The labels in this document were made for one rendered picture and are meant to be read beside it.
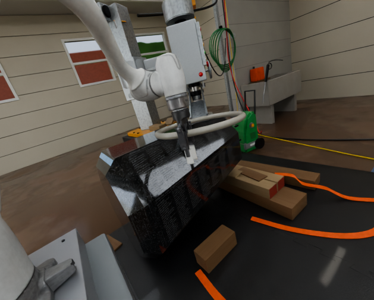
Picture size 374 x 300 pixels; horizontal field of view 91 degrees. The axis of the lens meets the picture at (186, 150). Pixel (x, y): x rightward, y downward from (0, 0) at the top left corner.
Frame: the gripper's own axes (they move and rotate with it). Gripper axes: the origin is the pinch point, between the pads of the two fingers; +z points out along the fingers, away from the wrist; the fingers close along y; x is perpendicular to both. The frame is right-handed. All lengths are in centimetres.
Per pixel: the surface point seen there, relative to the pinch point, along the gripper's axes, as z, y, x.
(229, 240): 77, 30, 0
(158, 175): 16.6, 17.8, 31.8
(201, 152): 16, 50, 12
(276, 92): 10, 340, -69
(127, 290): 12, -51, 2
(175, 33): -69, 71, 18
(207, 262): 77, 12, 12
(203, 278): 86, 7, 16
